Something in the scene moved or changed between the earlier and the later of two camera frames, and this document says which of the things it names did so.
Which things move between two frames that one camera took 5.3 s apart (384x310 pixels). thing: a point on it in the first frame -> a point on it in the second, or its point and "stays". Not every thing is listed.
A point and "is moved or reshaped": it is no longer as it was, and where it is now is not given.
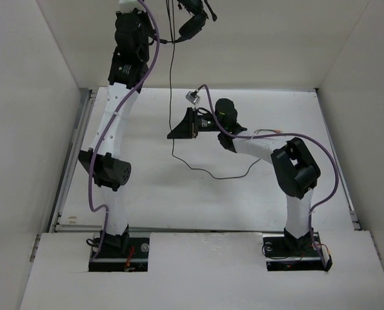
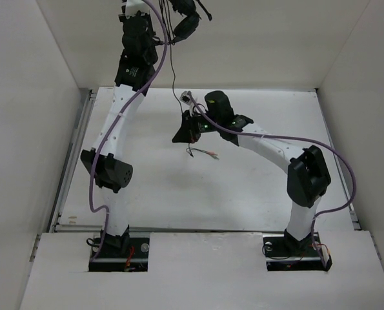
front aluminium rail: (205, 230) stays
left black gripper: (144, 16) stays
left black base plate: (134, 258) stays
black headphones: (197, 8) is moved or reshaped
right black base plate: (285, 252) stays
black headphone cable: (169, 120) -> (190, 149)
